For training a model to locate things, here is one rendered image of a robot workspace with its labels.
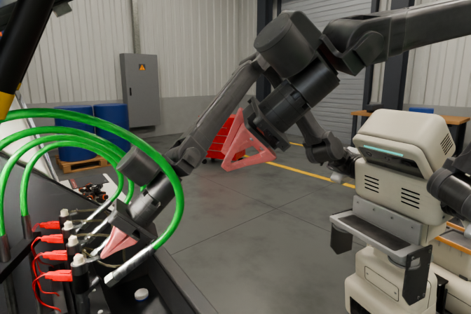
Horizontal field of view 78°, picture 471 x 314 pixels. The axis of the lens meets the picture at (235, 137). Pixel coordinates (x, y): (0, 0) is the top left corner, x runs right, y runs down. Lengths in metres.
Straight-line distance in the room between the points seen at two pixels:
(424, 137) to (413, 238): 0.28
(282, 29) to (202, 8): 8.42
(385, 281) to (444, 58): 5.72
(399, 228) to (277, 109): 0.65
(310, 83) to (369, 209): 0.67
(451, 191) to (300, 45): 0.50
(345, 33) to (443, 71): 6.13
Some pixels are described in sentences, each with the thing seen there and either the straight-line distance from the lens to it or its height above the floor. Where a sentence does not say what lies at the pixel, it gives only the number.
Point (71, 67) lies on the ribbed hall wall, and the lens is 7.17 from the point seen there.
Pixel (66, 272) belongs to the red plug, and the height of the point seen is 1.12.
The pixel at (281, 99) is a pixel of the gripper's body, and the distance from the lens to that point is 0.41.
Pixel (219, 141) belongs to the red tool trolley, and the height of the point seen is 0.45.
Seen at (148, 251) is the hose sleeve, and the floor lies 1.19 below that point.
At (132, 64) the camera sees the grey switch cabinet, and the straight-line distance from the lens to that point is 7.23.
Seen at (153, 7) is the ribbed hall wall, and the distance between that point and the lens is 8.04.
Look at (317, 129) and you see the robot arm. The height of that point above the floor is 1.32.
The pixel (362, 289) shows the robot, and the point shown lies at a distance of 1.15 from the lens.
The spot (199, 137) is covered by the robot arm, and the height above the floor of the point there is 1.35.
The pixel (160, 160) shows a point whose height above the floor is 1.35.
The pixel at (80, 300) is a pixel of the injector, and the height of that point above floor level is 1.06.
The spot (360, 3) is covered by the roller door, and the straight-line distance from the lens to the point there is 7.18.
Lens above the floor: 1.48
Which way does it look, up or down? 11 degrees down
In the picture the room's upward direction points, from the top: straight up
